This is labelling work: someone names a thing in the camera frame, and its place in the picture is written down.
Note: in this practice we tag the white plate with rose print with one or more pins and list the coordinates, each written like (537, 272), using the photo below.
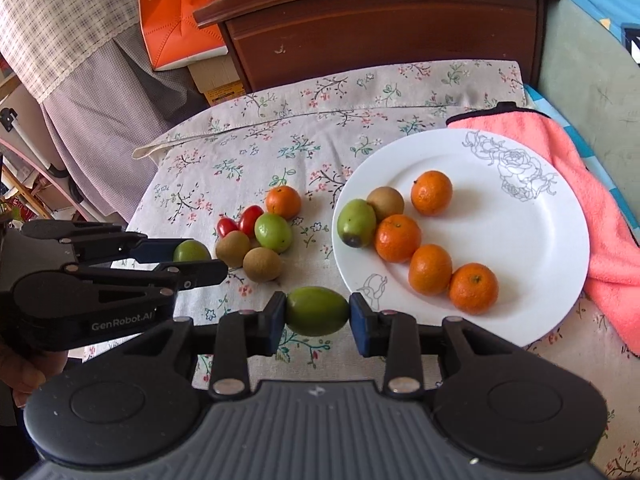
(525, 240)

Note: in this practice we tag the beige checked cloth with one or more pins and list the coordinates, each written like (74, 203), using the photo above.
(60, 20)

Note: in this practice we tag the purple checked cloth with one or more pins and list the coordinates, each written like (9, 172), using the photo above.
(100, 125)

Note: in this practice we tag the person's left hand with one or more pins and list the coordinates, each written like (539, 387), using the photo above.
(35, 372)

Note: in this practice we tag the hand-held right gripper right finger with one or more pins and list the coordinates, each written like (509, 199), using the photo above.
(360, 325)

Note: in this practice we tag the red cherry tomato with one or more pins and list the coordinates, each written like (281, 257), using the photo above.
(227, 226)
(250, 219)

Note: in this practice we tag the brown cardboard box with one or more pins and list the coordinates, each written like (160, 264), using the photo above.
(215, 80)

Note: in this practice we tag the orange mandarin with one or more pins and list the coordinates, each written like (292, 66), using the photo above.
(431, 192)
(473, 288)
(430, 269)
(398, 238)
(283, 202)

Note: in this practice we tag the dark wooden nightstand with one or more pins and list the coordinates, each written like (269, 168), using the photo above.
(375, 35)

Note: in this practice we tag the floral tablecloth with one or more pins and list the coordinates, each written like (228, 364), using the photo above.
(300, 110)

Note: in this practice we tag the green jujube with dark spot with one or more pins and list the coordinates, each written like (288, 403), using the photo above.
(356, 222)

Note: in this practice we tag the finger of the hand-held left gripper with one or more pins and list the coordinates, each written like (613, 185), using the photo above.
(160, 251)
(200, 274)

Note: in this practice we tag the brown kiwi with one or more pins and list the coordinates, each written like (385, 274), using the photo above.
(232, 248)
(387, 201)
(261, 263)

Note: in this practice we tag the pink towel with black trim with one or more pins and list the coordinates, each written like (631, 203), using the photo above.
(600, 240)

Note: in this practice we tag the grey-green cushion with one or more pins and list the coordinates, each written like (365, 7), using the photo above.
(585, 85)

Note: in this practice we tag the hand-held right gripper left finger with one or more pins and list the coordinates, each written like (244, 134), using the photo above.
(275, 322)

